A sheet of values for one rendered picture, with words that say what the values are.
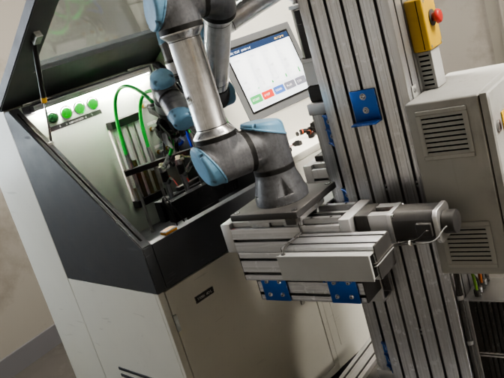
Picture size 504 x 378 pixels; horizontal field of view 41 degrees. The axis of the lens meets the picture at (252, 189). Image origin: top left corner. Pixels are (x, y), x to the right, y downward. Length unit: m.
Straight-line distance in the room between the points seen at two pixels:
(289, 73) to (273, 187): 1.28
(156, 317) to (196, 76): 0.88
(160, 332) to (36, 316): 1.97
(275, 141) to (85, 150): 1.05
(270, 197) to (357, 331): 1.25
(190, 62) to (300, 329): 1.30
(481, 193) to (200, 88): 0.74
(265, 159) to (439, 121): 0.45
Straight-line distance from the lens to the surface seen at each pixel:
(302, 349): 2.69
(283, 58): 3.03
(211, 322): 2.34
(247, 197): 2.41
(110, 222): 2.21
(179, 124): 1.99
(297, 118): 2.97
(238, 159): 1.75
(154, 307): 2.24
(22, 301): 4.12
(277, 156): 1.80
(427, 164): 1.75
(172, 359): 2.32
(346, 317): 2.87
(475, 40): 4.52
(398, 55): 1.74
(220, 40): 1.87
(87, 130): 2.66
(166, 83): 2.03
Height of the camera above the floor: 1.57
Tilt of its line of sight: 15 degrees down
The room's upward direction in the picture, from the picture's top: 17 degrees counter-clockwise
